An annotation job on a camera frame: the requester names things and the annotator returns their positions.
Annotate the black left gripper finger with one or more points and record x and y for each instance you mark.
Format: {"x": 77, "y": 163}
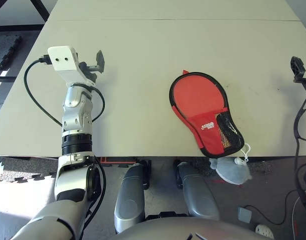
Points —
{"x": 100, "y": 61}

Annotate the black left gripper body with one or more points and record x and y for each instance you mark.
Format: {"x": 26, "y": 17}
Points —
{"x": 88, "y": 71}

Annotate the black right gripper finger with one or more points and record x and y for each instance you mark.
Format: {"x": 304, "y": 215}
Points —
{"x": 297, "y": 66}

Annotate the red black zip paddle case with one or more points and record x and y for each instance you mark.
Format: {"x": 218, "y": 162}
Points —
{"x": 205, "y": 135}

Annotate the grey white plush charm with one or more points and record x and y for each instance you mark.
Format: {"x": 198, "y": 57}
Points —
{"x": 230, "y": 171}

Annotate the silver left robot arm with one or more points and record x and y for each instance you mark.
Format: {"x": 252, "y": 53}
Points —
{"x": 76, "y": 112}

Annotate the black foam puzzle mat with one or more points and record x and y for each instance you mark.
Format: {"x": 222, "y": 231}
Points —
{"x": 5, "y": 50}

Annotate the red tape rectangle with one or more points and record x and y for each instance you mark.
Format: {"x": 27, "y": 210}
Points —
{"x": 105, "y": 162}

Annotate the grey puzzle floor mat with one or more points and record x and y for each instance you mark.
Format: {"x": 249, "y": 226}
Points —
{"x": 23, "y": 167}

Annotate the grey left robot leg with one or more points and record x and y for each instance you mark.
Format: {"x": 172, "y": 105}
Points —
{"x": 129, "y": 200}

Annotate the grey robot leg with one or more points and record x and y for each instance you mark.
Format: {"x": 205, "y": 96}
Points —
{"x": 129, "y": 200}
{"x": 197, "y": 195}

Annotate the grey foot pedal box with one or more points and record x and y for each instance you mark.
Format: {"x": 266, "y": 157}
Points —
{"x": 244, "y": 215}

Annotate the white perforated clog shoe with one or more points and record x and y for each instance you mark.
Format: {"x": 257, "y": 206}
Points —
{"x": 263, "y": 231}

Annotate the grey right robot leg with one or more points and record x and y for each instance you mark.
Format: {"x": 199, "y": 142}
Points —
{"x": 197, "y": 195}

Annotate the grey robot torso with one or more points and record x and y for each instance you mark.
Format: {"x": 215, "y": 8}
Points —
{"x": 187, "y": 230}

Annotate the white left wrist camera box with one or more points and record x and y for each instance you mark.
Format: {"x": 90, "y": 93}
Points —
{"x": 63, "y": 58}

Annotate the black metal frame bars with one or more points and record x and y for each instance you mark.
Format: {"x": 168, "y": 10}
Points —
{"x": 41, "y": 11}

